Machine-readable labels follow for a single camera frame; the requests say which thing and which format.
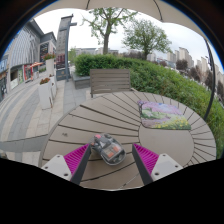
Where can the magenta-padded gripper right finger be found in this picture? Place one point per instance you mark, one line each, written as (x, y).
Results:
(146, 159)

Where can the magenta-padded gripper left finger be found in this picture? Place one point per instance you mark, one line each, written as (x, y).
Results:
(76, 159)

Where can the transparent computer mouse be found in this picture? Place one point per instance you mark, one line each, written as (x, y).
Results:
(108, 150)

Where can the flower landscape print mouse pad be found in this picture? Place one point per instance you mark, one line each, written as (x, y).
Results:
(163, 116)

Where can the low white flower planter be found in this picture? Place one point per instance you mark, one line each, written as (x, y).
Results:
(45, 96)

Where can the grey stone ledge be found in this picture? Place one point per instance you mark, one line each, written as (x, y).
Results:
(81, 81)

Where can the green trimmed hedge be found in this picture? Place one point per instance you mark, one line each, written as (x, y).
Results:
(160, 76)

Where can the brown slatted outdoor chair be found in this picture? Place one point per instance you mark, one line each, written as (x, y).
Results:
(110, 80)

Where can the tall white flower planter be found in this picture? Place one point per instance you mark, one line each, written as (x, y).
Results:
(50, 68)

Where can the black curved parasol pole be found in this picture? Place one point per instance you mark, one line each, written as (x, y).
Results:
(213, 86)

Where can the distant apartment buildings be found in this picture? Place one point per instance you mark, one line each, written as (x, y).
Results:
(183, 55)

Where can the slender-trunk tree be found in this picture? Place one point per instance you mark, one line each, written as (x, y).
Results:
(106, 43)

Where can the grey storefront building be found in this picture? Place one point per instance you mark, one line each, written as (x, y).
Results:
(20, 50)

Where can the grey sign pillar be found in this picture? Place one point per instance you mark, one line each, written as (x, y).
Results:
(62, 36)

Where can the round-crowned tree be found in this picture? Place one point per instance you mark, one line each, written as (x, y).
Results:
(146, 35)

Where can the beige parasol canopy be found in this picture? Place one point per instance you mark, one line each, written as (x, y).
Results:
(116, 3)

